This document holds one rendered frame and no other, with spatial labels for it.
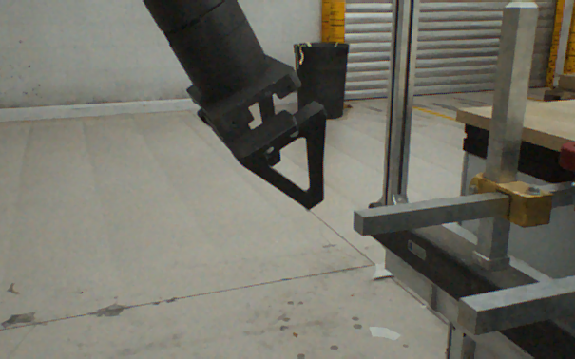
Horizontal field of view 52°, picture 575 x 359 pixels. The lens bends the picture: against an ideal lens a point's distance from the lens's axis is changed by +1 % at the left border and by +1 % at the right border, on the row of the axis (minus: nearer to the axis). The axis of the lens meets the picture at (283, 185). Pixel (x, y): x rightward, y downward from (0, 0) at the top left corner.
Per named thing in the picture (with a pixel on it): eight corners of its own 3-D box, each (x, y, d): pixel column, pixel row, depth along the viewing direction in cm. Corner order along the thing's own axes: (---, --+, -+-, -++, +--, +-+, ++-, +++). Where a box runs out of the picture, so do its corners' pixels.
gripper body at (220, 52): (262, 66, 49) (219, -16, 46) (307, 91, 40) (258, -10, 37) (196, 107, 48) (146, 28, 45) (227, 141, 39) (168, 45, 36)
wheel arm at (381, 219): (362, 242, 84) (363, 215, 83) (352, 234, 87) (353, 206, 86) (596, 206, 98) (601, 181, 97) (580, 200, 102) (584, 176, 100)
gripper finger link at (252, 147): (327, 160, 49) (277, 62, 44) (367, 190, 42) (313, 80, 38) (258, 205, 48) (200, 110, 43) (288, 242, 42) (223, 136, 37)
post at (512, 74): (485, 294, 101) (520, 1, 86) (472, 286, 104) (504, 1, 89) (502, 292, 102) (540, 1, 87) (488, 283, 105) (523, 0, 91)
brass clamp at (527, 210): (520, 229, 89) (524, 198, 88) (464, 201, 101) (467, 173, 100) (552, 223, 91) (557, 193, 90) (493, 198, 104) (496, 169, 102)
